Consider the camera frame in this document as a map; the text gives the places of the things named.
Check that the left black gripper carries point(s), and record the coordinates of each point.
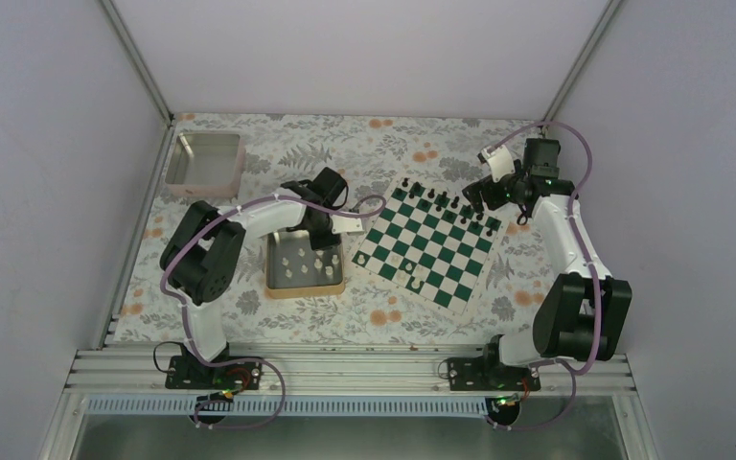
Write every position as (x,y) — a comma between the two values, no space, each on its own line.
(320,243)

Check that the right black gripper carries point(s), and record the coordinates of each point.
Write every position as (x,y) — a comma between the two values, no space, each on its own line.
(476,197)

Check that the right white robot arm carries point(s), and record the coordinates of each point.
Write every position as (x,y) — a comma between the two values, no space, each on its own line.
(583,314)

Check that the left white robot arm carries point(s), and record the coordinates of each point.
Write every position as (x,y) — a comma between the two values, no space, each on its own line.
(201,257)

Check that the green white chess board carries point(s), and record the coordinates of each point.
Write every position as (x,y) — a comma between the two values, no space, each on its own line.
(438,230)

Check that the yellow rimmed metal tray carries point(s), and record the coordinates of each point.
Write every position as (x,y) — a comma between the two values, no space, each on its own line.
(294,270)

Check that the floral table cloth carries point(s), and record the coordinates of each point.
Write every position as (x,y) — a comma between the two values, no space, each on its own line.
(369,152)

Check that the pink rimmed metal tray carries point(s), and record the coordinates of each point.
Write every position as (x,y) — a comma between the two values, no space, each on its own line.
(206,164)

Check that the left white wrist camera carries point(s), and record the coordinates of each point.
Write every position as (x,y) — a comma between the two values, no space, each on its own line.
(346,225)

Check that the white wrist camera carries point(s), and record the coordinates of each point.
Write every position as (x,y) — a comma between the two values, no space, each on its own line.
(346,225)
(499,161)

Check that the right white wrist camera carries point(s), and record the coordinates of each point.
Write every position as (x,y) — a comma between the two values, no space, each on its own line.
(499,161)

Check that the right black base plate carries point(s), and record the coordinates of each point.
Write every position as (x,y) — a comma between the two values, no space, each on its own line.
(466,374)

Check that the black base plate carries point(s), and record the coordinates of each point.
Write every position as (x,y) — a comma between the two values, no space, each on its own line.
(466,374)
(186,372)

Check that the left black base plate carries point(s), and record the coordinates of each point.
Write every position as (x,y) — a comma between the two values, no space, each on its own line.
(186,372)

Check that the aluminium mounting rail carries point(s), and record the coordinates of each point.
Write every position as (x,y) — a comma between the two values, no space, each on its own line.
(308,370)

